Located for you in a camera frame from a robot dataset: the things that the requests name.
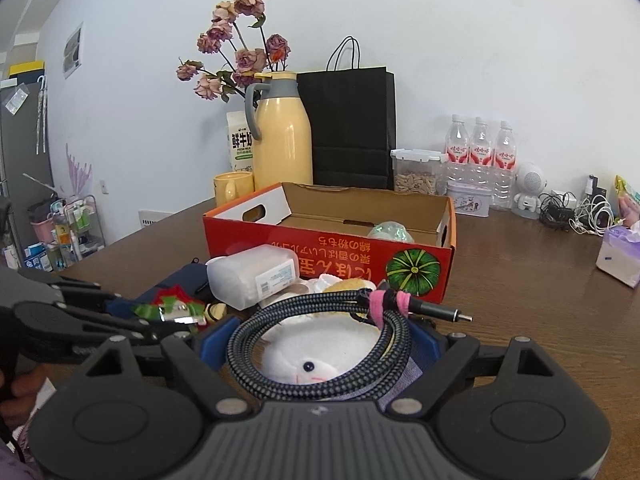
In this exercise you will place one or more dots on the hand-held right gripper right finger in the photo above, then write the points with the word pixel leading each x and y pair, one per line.
pixel 432 347

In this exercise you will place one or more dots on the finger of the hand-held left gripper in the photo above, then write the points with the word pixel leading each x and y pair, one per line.
pixel 100 327
pixel 120 306

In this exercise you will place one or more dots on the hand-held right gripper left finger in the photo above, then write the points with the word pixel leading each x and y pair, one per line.
pixel 212 342

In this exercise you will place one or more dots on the silver metal clip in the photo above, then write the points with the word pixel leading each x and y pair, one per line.
pixel 176 316

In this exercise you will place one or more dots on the red green fabric ornament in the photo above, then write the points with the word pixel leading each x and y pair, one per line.
pixel 170 297

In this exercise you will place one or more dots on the yellow plush toy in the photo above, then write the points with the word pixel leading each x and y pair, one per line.
pixel 350 285

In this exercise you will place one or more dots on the white plush toy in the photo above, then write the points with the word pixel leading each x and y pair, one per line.
pixel 320 345

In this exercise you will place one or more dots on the orange cardboard box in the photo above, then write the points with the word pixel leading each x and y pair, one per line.
pixel 325 255

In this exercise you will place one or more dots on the person's left hand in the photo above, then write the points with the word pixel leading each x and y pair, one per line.
pixel 25 392

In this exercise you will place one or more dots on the small yellow black toy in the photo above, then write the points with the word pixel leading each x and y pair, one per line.
pixel 216 311

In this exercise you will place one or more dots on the pink basket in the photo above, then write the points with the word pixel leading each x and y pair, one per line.
pixel 42 230

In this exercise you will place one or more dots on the white plastic jar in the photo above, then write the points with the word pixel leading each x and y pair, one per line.
pixel 240 275

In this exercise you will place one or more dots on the pale green round object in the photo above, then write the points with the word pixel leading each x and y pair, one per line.
pixel 392 232

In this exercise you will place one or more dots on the grey cabinet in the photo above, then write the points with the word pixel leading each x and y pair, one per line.
pixel 20 160

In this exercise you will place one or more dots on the white printed tin box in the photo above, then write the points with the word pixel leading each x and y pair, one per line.
pixel 470 202

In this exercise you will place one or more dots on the yellow mug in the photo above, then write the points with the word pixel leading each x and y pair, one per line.
pixel 237 185

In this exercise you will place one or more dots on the clear seed container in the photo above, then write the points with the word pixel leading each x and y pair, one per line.
pixel 417 180

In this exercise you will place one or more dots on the white robot figure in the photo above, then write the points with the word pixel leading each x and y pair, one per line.
pixel 531 180

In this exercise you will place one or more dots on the clear water bottle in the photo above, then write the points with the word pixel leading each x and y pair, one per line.
pixel 480 150
pixel 457 150
pixel 505 155

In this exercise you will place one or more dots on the white milk carton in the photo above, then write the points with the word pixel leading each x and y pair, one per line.
pixel 239 145

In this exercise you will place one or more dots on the white charger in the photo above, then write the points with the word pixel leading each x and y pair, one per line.
pixel 570 200

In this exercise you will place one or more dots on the purple tissue pack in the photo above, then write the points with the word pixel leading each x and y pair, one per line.
pixel 617 260

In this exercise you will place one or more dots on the yellow thermos jug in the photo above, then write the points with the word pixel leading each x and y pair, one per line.
pixel 282 140

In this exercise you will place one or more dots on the yellow box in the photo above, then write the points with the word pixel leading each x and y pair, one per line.
pixel 27 67

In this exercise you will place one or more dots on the black paper bag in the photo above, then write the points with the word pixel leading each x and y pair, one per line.
pixel 350 120

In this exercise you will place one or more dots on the yellow snack packet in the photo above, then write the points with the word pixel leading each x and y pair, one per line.
pixel 627 192

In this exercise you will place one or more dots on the dried pink flowers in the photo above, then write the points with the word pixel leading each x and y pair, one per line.
pixel 250 60

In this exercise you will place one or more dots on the white wall vent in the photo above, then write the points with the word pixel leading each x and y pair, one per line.
pixel 155 217

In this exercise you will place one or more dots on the wall picture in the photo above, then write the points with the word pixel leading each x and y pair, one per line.
pixel 72 50

